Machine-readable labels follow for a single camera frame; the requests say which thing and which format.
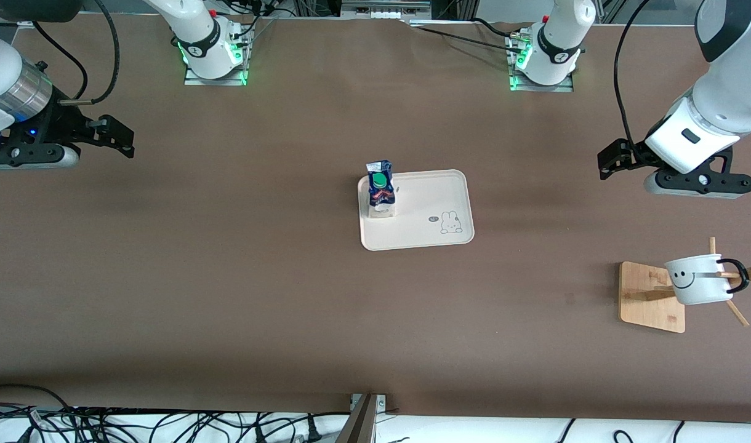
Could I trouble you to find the aluminium frame rack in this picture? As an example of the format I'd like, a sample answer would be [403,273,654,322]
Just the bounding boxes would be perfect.
[292,0,475,22]

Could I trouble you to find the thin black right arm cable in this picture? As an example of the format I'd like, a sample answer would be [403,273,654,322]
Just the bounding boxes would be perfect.
[33,22,89,99]

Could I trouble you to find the black cable with metal plug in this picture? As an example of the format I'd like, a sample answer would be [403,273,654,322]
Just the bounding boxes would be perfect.
[60,0,120,105]

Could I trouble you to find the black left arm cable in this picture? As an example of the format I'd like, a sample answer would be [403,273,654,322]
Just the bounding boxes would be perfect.
[614,0,650,161]

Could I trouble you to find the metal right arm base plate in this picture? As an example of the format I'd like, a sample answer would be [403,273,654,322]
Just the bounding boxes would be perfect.
[185,62,248,86]

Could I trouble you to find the long black table cable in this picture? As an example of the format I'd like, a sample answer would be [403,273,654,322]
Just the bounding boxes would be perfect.
[406,23,524,55]

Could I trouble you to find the black cable tangle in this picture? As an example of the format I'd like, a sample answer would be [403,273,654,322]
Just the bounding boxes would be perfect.
[0,385,351,443]

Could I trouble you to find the cream rabbit print tray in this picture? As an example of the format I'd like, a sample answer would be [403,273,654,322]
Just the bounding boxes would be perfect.
[357,169,475,252]

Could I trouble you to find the blue white milk carton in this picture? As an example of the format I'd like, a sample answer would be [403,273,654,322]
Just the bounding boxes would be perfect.
[366,160,398,220]

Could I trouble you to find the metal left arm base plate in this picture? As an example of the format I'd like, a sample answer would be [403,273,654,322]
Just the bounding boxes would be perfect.
[508,31,574,93]

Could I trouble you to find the short black table cable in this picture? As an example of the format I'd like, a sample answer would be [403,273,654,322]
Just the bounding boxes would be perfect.
[471,17,524,39]

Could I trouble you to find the metal post bracket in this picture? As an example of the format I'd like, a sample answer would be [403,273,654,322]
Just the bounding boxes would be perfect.
[350,394,387,412]

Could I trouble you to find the white smiley face mug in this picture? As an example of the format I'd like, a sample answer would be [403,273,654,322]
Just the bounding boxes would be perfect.
[664,253,750,306]

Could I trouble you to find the grey metal post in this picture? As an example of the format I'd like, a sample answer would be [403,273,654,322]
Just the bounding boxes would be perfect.
[334,394,379,443]

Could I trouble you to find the wooden mug rack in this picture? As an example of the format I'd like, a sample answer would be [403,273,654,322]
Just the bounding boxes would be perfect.
[619,237,751,334]

